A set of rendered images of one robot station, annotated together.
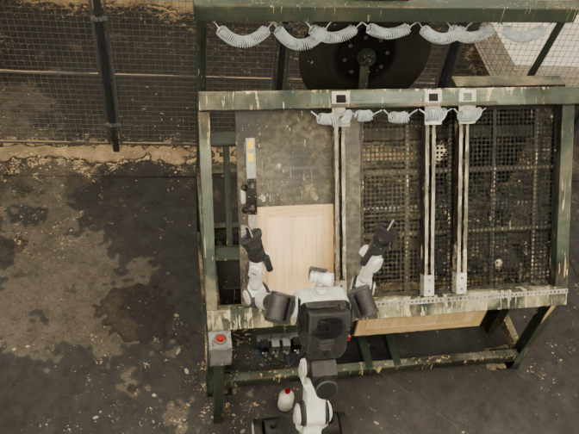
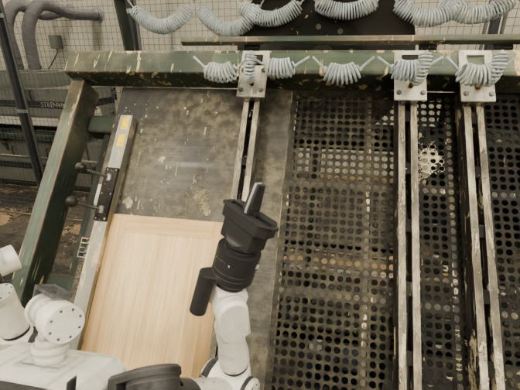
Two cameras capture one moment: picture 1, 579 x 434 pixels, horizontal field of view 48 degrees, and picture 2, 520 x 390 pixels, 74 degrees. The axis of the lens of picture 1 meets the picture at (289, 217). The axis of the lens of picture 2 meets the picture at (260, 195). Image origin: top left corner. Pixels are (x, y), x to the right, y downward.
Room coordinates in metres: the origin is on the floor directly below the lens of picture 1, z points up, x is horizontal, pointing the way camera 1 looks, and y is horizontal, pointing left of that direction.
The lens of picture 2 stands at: (1.71, -0.75, 1.86)
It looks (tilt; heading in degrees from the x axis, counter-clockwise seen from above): 22 degrees down; 24
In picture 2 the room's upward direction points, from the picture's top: straight up
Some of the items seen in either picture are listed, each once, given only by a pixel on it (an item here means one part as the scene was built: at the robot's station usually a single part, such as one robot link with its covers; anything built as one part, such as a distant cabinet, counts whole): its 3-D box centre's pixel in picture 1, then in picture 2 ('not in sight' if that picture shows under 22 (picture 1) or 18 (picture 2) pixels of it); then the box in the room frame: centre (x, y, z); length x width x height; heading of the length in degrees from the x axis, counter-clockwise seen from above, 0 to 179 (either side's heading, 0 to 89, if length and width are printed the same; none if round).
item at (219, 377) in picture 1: (219, 390); not in sight; (1.89, 0.28, 0.38); 0.06 x 0.06 x 0.75; 14
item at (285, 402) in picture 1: (286, 398); not in sight; (2.05, -0.13, 0.10); 0.10 x 0.10 x 0.20
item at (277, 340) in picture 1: (295, 346); not in sight; (2.06, -0.13, 0.69); 0.50 x 0.14 x 0.24; 104
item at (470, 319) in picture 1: (426, 306); not in sight; (2.61, -0.97, 0.52); 0.90 x 0.02 x 0.55; 104
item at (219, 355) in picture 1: (220, 348); not in sight; (1.89, 0.28, 0.84); 0.12 x 0.12 x 0.18; 14
